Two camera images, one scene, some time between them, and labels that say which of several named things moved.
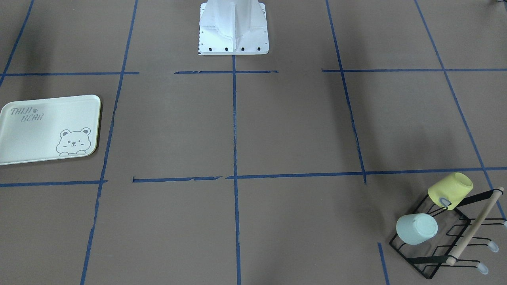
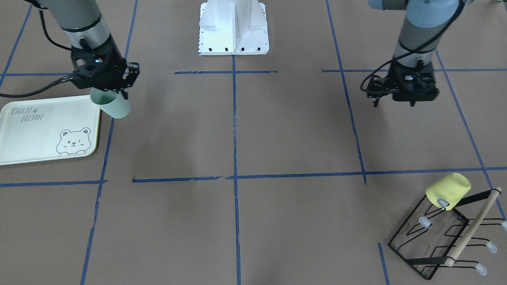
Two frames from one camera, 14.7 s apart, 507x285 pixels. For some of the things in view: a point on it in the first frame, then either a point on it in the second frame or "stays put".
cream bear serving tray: x=49 y=130 stays put
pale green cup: x=415 y=229 -> x=113 y=102
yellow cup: x=448 y=191 stays put
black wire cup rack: x=434 y=238 stays put
